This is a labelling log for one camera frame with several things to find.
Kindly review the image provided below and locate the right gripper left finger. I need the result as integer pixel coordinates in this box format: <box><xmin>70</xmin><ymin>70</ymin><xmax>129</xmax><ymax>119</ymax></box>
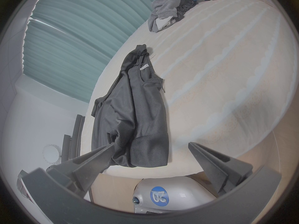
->
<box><xmin>47</xmin><ymin>145</ymin><xmax>115</xmax><ymax>196</ymax></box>

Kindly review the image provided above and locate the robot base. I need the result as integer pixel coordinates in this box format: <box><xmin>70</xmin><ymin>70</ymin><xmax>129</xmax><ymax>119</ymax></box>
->
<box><xmin>133</xmin><ymin>175</ymin><xmax>219</xmax><ymax>216</ymax></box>

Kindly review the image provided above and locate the blue-green curtain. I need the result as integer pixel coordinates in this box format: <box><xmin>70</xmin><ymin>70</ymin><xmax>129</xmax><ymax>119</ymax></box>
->
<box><xmin>22</xmin><ymin>0</ymin><xmax>181</xmax><ymax>104</ymax></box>

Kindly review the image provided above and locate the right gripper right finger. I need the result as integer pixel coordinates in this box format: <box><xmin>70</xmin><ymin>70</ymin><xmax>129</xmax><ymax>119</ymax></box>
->
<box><xmin>188</xmin><ymin>142</ymin><xmax>253</xmax><ymax>194</ymax></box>

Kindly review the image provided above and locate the black chest of drawers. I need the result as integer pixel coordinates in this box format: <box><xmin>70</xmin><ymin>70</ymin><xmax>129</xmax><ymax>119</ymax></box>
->
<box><xmin>70</xmin><ymin>114</ymin><xmax>86</xmax><ymax>159</ymax></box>

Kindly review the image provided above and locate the black T-shirt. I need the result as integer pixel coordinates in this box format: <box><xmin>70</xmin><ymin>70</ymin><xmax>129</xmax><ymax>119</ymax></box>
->
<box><xmin>91</xmin><ymin>44</ymin><xmax>170</xmax><ymax>168</ymax></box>

